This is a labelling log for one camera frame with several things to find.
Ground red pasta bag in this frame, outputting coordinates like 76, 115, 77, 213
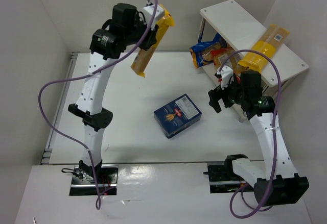
211, 47, 247, 75

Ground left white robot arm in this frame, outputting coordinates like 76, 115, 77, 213
68, 3, 165, 179

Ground yellow spaghetti bag on shelf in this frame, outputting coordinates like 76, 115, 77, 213
238, 24, 290, 72

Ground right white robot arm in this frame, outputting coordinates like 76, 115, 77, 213
208, 68, 309, 206

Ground blue Barilla pasta box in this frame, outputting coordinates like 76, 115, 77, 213
154, 94, 202, 139

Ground white two-tier shelf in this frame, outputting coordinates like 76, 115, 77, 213
198, 0, 310, 122

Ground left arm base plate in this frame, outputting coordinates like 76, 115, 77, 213
61, 164, 120, 196

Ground yellow spaghetti bag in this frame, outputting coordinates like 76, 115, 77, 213
238, 24, 290, 72
130, 3, 176, 79

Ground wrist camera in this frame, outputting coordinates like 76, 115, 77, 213
215, 66, 233, 90
141, 2, 165, 23

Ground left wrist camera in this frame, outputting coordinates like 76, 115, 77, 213
141, 2, 165, 23

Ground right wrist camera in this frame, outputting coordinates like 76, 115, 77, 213
215, 66, 233, 90

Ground blue pasta bag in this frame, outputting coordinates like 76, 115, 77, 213
190, 33, 227, 69

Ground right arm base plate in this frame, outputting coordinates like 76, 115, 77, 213
203, 161, 246, 194

